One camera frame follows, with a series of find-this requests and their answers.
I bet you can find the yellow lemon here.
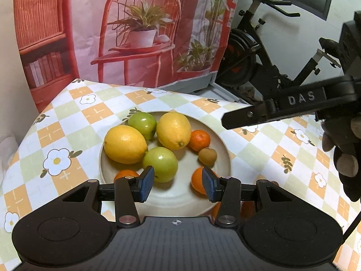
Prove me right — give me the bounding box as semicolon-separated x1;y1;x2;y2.
103;125;148;165
156;112;192;151

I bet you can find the green apple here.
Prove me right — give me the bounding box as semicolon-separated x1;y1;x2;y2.
142;147;179;183
128;112;157;140

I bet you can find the person's right hand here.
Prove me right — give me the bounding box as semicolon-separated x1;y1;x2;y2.
322;116;361;202

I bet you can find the brown kiwi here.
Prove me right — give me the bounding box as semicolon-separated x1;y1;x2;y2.
198;147;218;166

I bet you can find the large orange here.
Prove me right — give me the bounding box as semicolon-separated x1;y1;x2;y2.
191;167;219;195

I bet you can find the floral checked tablecloth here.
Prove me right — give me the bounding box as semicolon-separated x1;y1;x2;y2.
0;78;361;271

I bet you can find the beige round plate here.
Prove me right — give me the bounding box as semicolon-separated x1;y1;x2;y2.
99;111;232;218

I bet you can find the printed chair and plants backdrop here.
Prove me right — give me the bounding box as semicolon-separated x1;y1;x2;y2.
13;0;244;113

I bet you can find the black exercise bike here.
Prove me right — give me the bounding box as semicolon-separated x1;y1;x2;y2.
216;0;343;105

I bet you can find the black cable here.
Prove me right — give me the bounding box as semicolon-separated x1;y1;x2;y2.
342;212;361;246

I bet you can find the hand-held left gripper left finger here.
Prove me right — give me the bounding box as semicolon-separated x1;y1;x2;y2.
60;165;155;229

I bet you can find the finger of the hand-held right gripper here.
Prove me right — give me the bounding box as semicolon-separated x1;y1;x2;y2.
221;99;280;129

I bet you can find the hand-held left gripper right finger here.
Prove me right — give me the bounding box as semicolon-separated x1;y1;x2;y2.
202;165;296;227

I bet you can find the small tangerine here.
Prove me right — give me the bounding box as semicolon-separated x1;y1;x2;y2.
188;130;211;152
113;170;140;184

